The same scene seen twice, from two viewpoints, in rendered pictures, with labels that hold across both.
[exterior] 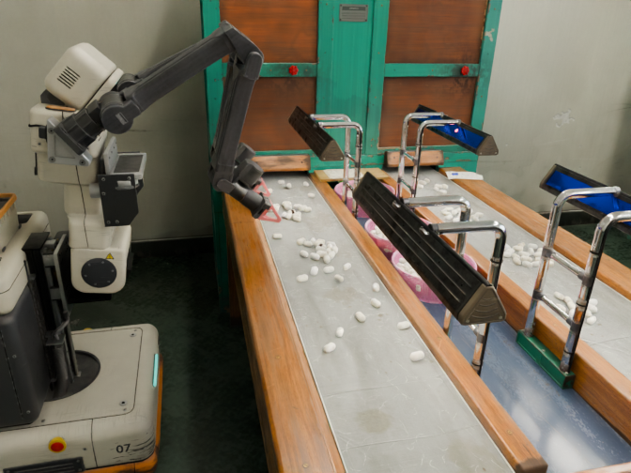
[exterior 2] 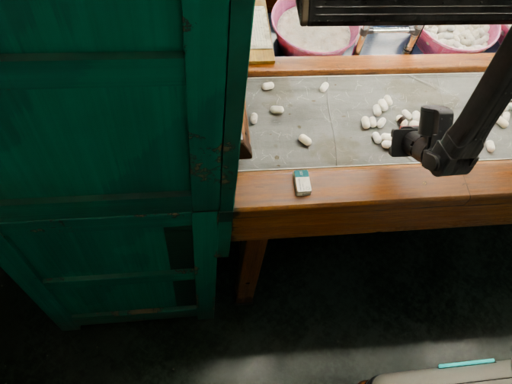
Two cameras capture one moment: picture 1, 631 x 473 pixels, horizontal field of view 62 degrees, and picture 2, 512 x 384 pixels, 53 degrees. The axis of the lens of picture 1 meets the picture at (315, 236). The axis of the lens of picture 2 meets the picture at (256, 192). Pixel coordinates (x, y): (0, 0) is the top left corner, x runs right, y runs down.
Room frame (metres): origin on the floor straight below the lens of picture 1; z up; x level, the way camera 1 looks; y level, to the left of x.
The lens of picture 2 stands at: (2.30, 0.99, 1.81)
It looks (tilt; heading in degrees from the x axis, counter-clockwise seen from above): 60 degrees down; 269
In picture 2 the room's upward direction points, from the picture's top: 10 degrees clockwise
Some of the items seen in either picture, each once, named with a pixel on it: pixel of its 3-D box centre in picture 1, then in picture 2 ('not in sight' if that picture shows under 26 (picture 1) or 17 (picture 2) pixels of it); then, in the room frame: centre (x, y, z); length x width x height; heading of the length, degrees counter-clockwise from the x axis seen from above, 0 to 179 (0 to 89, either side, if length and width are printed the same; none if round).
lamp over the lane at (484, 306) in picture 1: (411, 229); not in sight; (1.02, -0.20, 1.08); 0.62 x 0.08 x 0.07; 13
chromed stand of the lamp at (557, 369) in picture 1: (589, 284); not in sight; (1.12, -0.67, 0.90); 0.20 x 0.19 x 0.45; 13
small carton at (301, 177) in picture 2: not in sight; (302, 182); (2.19, 0.35, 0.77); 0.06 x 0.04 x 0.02; 103
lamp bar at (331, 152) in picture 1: (313, 129); (439, 0); (1.96, 0.02, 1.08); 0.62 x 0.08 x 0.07; 13
